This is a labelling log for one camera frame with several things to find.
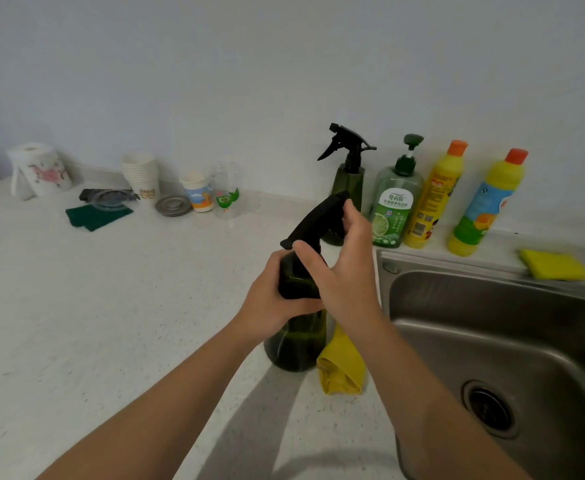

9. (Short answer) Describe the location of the person's left hand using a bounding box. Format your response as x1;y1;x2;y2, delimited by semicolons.
234;250;326;345

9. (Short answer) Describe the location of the person's right hand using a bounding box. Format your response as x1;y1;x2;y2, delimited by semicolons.
292;199;387;336

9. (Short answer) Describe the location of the dark green spray bottle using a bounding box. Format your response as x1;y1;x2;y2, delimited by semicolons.
317;123;377;247
264;191;351;373

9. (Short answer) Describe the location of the person's left forearm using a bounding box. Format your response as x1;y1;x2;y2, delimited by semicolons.
36;317;254;480

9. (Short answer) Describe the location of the person's right forearm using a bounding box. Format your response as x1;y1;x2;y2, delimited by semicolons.
340;312;534;480

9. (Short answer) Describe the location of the folded yellow cloth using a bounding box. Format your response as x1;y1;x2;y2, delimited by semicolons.
316;322;369;396

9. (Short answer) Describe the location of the green dish soap pump bottle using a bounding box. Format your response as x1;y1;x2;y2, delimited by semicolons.
371;134;426;249

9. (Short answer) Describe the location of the clear glass with owl print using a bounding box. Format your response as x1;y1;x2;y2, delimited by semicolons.
211;162;241;220

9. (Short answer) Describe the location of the small printed paper cup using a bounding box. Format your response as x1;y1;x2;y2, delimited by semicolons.
179;172;215;213

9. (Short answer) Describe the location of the yellow cleaner bottle red label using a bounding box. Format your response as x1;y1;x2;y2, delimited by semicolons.
403;140;469;250

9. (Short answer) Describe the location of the round metal drain cover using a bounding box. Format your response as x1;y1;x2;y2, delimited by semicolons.
154;195;194;218

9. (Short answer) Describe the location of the yellow cleaner bottle blue label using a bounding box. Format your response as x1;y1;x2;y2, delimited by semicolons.
447;148;529;257

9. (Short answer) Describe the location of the stack of white paper cups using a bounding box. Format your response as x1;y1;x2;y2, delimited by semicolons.
120;153;161;208

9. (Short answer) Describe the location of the sink drain strainer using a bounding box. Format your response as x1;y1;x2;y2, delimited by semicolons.
461;379;520;440

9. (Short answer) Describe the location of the green scouring pad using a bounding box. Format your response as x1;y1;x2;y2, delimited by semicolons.
65;204;134;233

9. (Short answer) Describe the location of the stainless steel sink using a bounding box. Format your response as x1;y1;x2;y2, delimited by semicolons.
376;249;585;480

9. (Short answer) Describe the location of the yellow sponge cloth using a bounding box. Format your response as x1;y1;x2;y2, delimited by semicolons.
518;249;585;282

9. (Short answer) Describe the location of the paper towel roll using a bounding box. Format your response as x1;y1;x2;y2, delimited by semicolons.
6;142;73;202

